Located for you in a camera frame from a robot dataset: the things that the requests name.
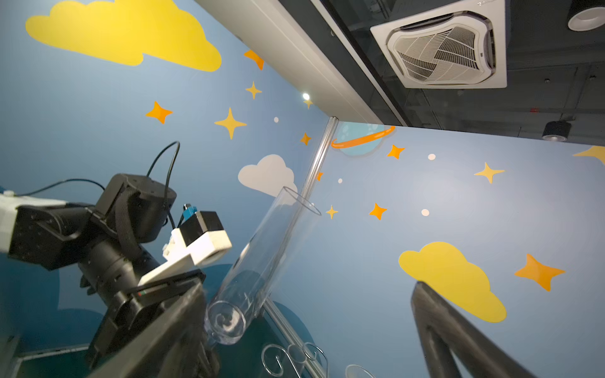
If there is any aluminium frame back rail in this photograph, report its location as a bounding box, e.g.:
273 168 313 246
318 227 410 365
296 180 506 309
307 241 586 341
263 299 330 377

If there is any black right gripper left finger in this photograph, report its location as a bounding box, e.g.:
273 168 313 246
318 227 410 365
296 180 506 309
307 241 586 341
90 282 208 377

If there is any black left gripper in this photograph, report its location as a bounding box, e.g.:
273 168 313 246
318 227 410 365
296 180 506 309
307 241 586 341
86 269 206 369

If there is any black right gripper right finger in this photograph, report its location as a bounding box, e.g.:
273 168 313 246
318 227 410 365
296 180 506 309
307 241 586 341
411 281 534 377

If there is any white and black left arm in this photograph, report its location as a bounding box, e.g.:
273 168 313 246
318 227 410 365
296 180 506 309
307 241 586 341
1 173 206 369

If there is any aluminium frame left post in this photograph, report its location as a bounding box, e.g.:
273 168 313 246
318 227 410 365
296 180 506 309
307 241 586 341
299 117 340 201

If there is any white air conditioner unit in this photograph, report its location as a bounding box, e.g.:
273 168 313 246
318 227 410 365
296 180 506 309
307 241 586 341
370 1 507 90

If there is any clear champagne flute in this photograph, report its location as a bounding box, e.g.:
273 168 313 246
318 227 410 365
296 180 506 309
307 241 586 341
345 364 375 378
204 187 321 347

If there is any chrome wire wine glass rack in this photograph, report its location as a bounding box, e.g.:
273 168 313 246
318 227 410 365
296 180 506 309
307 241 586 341
261 342 330 377

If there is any black ceiling spot lamp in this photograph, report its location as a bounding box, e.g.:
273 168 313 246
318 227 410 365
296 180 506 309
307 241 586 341
542 120 572 142

